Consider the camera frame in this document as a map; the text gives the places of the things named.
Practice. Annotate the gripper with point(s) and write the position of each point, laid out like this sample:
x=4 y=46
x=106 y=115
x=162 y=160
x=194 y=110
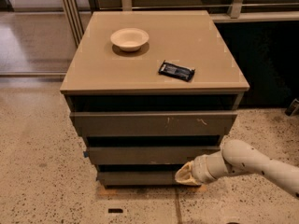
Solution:
x=200 y=169

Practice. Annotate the grey drawer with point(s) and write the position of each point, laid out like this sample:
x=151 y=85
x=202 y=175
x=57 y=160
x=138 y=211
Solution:
x=145 y=155
x=187 y=123

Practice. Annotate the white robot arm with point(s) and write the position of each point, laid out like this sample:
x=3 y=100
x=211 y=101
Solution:
x=237 y=157

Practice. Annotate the grey drawer cabinet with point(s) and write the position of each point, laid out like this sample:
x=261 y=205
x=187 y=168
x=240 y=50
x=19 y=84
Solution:
x=103 y=78

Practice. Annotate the grey top drawer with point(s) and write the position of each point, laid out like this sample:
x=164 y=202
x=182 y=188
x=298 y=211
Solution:
x=187 y=123

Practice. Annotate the blue tape piece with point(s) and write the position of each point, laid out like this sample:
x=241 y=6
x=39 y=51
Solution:
x=85 y=154

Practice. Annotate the black snack packet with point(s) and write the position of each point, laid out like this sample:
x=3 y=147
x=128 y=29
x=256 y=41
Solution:
x=176 y=71

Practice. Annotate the white ceramic bowl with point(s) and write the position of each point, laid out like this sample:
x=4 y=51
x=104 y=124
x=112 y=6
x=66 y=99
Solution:
x=129 y=39

